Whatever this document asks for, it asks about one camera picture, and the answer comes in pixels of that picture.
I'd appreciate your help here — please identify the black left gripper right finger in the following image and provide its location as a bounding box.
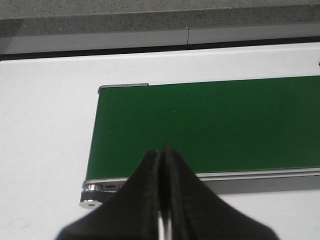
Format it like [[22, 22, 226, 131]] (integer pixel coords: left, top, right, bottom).
[[159, 144, 278, 240]]

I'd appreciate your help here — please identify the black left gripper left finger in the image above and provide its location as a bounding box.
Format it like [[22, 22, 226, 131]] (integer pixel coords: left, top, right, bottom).
[[57, 150, 160, 240]]

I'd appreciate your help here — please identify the silver conveyor drive pulley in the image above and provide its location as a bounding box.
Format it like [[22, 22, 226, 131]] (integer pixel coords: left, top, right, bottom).
[[79, 184, 116, 209]]

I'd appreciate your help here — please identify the green conveyor belt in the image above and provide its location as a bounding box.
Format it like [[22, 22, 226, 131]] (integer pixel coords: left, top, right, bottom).
[[86, 76, 320, 180]]

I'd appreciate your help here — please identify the grey granite counter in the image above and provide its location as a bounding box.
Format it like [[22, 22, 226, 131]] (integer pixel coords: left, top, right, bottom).
[[0, 0, 320, 56]]

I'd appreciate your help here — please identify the aluminium conveyor rail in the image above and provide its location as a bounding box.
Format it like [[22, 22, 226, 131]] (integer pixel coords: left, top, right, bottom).
[[82, 167, 320, 196], [97, 83, 149, 94]]

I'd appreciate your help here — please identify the far aluminium conveyor rail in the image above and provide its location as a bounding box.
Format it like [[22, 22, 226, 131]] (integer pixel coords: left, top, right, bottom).
[[97, 83, 149, 94]]

